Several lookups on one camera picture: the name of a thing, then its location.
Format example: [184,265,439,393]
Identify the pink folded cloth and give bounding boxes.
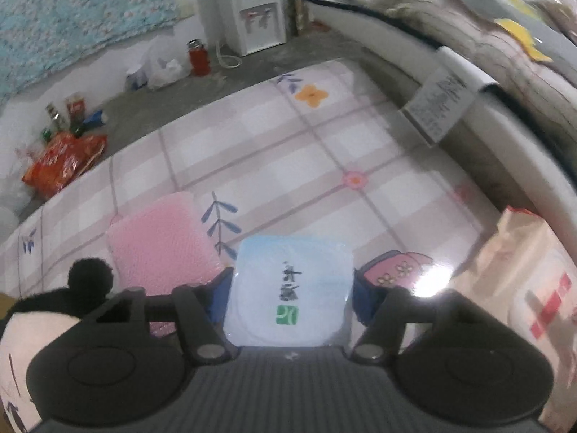
[106,191,224,339]

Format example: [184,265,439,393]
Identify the patterned wrapped board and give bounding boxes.
[282,0,309,39]

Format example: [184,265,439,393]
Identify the grey blanket yellow patches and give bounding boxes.
[361,0,577,55]

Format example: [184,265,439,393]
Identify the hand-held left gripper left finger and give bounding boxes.
[72,269,239,363]

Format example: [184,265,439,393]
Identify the pink wet wipes pack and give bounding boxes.
[446,205,577,433]

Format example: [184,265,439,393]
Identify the clear plastic bag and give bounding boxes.
[146,40,190,91]

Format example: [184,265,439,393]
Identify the white power cable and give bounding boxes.
[215,38,242,69]

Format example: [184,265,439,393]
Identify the white plastic bag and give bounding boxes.
[0,142,41,217]

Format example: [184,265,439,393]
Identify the red thermos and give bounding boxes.
[187,40,212,77]

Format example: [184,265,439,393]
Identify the white water dispenser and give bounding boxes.
[214,0,289,57]

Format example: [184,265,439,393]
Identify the bottle with metal cap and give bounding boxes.
[45,104,66,134]

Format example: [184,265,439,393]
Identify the pink checked printed bedsheet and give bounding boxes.
[0,58,510,348]

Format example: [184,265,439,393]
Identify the doll plush with red dress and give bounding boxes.
[0,257,115,433]

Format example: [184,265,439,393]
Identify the red snack bag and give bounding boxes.
[22,133,109,199]

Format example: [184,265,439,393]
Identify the turquoise floral cloth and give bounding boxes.
[0,0,179,104]

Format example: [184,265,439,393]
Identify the red labelled jar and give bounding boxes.
[65,95,86,127]

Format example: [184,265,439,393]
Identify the pale blue square packet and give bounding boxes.
[224,233,354,348]

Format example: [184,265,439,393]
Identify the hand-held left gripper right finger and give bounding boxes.
[351,273,510,364]

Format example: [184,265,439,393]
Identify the small blue box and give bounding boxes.
[81,110,109,129]

